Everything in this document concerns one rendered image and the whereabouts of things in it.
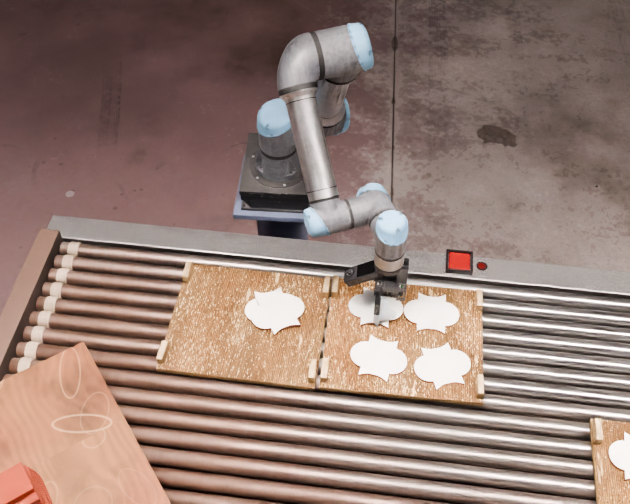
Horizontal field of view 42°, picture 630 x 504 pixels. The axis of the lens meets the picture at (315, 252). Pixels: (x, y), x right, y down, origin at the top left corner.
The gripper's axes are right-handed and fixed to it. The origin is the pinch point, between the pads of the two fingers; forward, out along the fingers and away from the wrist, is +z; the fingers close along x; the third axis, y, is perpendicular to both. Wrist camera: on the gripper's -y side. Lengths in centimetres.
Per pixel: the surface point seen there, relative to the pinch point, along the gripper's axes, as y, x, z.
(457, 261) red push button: 21.8, 19.6, 1.4
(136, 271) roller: -68, 7, 3
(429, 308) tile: 14.2, 1.1, -0.2
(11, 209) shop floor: -169, 103, 94
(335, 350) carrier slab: -9.5, -14.5, 0.6
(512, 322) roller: 36.8, 1.0, 2.5
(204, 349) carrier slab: -43.3, -18.3, 0.5
